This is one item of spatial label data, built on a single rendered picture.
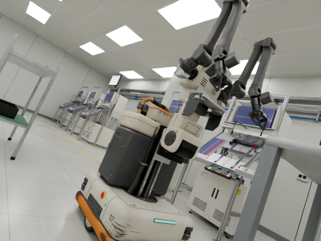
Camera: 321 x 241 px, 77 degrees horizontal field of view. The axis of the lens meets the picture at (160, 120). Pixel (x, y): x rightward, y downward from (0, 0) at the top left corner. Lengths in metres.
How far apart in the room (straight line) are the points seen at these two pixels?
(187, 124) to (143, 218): 0.61
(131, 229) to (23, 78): 9.10
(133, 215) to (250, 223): 0.68
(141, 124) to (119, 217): 0.60
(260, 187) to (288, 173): 3.58
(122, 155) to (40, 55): 8.89
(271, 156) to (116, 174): 1.01
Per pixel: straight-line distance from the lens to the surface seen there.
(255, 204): 0.68
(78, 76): 10.31
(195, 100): 1.27
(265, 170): 0.68
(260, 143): 2.74
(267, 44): 1.63
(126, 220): 1.18
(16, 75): 9.91
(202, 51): 1.24
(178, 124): 1.31
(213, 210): 2.80
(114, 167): 1.42
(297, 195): 4.18
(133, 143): 1.42
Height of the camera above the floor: 0.63
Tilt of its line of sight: 8 degrees up
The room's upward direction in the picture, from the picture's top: 22 degrees clockwise
